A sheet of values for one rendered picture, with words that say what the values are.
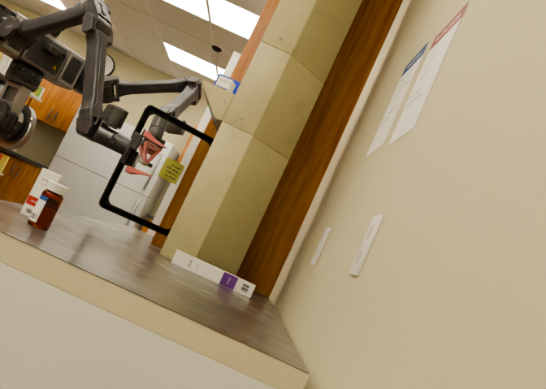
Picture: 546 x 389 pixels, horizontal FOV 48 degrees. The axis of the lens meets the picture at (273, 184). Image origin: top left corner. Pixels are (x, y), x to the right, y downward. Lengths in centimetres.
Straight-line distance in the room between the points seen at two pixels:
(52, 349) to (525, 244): 69
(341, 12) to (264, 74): 38
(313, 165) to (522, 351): 196
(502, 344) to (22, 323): 70
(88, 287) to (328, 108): 163
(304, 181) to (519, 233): 186
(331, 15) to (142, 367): 154
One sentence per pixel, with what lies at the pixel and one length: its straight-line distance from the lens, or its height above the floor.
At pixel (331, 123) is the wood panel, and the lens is 240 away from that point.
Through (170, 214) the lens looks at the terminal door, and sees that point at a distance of 226.
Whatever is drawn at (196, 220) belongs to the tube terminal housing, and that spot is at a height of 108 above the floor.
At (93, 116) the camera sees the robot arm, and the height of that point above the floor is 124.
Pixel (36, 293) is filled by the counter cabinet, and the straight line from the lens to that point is 97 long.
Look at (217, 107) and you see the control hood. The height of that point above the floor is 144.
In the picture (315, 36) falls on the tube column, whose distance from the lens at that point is 214.
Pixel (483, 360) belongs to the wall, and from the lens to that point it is 50.
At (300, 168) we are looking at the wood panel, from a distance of 236.
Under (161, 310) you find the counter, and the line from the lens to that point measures 93.
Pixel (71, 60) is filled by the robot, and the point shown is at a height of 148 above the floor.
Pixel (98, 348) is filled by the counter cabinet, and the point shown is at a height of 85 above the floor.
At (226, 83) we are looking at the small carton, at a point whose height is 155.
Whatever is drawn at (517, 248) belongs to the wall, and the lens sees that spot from 52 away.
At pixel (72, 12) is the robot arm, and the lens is 227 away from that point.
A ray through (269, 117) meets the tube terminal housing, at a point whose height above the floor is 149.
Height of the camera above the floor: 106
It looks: 7 degrees up
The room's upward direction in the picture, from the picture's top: 25 degrees clockwise
